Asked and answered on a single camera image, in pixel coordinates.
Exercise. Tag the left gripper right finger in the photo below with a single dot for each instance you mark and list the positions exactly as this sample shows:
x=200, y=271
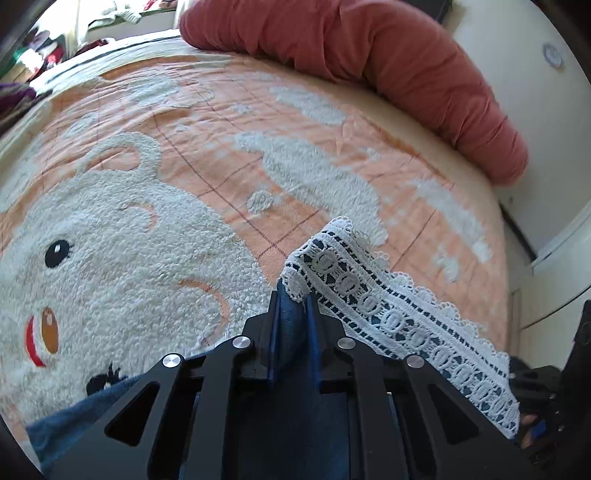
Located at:
x=404, y=420

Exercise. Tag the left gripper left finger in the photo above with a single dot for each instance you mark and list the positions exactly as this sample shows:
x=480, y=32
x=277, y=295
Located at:
x=173, y=422

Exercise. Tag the blue denim lace-trimmed pants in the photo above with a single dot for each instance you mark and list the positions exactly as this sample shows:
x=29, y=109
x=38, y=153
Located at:
x=289, y=429

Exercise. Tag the peach bear pattern blanket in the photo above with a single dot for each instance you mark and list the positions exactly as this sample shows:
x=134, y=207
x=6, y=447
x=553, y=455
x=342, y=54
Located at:
x=150, y=203

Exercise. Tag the red bolster cushion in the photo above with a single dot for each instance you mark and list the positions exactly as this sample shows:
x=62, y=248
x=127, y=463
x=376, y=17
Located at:
x=394, y=48

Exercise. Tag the purple striped pillow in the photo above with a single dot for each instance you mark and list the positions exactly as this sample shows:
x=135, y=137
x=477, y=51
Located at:
x=16, y=99

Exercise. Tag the pile of clothes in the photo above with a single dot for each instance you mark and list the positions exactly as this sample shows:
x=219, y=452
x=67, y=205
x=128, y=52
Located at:
x=38, y=53

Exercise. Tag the clothes on window sill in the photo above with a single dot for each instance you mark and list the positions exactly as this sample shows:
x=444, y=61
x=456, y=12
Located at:
x=106, y=13

